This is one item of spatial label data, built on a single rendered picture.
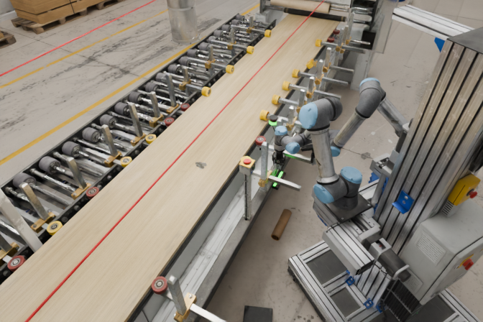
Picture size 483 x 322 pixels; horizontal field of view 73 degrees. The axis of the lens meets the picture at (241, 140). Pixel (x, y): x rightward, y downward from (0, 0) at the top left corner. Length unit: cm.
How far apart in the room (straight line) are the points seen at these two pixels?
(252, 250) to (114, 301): 139
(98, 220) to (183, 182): 56
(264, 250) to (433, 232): 155
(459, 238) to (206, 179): 143
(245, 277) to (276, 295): 28
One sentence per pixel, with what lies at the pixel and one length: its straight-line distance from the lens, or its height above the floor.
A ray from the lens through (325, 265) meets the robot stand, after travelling 271.
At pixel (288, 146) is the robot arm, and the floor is 125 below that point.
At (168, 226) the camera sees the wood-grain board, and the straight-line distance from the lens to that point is 204.
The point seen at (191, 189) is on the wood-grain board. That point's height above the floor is 90.
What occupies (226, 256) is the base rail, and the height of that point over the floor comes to 70.
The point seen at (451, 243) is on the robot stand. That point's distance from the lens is 179.
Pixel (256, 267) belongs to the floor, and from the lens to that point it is 288.
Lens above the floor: 255
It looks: 41 degrees down
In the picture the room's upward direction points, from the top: 1 degrees counter-clockwise
